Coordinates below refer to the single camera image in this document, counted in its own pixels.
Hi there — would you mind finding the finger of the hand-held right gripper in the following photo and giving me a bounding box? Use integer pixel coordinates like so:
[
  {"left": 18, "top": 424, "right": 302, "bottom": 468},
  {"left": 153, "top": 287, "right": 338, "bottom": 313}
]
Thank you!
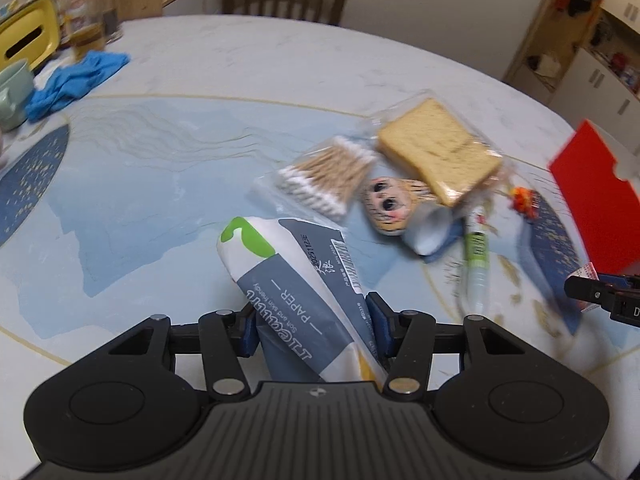
[{"left": 564, "top": 272, "right": 640, "bottom": 307}]

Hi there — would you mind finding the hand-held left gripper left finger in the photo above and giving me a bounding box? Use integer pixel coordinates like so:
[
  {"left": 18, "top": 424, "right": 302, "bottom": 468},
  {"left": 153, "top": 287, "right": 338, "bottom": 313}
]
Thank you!
[{"left": 107, "top": 310, "right": 261, "bottom": 401}]

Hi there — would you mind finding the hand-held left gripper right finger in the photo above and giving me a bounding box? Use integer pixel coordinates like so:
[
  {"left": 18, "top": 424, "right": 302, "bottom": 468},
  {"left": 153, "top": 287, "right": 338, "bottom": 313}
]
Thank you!
[{"left": 365, "top": 291, "right": 518, "bottom": 396}]

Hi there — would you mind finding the grey white tissue paper pack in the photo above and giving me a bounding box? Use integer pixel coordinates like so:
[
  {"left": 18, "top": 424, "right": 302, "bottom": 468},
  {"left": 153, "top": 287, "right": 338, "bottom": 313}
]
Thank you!
[{"left": 216, "top": 216, "right": 391, "bottom": 383}]

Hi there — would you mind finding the bagged bread slice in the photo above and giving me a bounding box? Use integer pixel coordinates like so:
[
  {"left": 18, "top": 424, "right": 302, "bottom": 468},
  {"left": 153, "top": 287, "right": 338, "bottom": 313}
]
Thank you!
[{"left": 360, "top": 91, "right": 506, "bottom": 208}]

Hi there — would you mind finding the red cardboard box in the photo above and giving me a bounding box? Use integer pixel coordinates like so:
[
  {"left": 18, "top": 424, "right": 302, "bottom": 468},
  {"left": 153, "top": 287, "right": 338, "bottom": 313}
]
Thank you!
[{"left": 547, "top": 119, "right": 640, "bottom": 273}]

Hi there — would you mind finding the small orange toy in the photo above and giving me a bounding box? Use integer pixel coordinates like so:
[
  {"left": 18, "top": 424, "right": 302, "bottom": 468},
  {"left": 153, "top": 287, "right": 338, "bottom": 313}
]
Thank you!
[{"left": 507, "top": 186, "right": 538, "bottom": 221}]

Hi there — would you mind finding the big-eyed plush doll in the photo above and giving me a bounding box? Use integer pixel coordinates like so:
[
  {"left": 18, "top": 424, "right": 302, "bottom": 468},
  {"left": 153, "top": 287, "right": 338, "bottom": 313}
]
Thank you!
[{"left": 361, "top": 176, "right": 466, "bottom": 261}]

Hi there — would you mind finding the green white tube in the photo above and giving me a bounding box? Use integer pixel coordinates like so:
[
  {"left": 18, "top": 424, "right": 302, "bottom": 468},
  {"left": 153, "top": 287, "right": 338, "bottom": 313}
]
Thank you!
[{"left": 461, "top": 205, "right": 493, "bottom": 316}]

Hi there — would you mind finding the bag of cotton swabs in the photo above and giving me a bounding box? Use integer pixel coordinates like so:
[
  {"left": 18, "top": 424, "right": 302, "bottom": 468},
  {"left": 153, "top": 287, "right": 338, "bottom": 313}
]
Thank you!
[{"left": 250, "top": 135, "right": 378, "bottom": 221}]

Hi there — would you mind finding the open shelf cabinet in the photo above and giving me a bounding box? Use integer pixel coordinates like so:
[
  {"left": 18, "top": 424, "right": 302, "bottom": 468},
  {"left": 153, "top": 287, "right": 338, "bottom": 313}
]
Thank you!
[{"left": 502, "top": 0, "right": 640, "bottom": 111}]

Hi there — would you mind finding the blue cloth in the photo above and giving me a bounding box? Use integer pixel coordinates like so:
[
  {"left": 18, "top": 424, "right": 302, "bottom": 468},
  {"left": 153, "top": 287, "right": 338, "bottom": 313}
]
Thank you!
[{"left": 25, "top": 51, "right": 132, "bottom": 122}]

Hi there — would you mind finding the pale green mug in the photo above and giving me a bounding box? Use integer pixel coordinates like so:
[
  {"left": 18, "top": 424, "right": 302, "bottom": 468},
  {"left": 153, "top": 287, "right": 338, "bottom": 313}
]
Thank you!
[{"left": 0, "top": 59, "right": 36, "bottom": 132}]

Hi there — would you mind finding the glass of tea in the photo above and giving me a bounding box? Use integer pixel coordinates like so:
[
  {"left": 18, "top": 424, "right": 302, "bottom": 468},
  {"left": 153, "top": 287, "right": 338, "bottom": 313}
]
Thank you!
[{"left": 65, "top": 7, "right": 107, "bottom": 63}]

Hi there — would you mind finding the clear glass cup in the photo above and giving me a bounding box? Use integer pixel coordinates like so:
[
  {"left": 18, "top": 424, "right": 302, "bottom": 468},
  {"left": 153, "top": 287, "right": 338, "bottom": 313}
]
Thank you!
[{"left": 92, "top": 0, "right": 125, "bottom": 43}]

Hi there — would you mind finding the yellow tissue box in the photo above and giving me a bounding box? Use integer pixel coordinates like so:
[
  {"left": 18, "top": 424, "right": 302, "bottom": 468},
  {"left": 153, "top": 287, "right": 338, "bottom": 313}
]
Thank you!
[{"left": 0, "top": 0, "right": 62, "bottom": 73}]

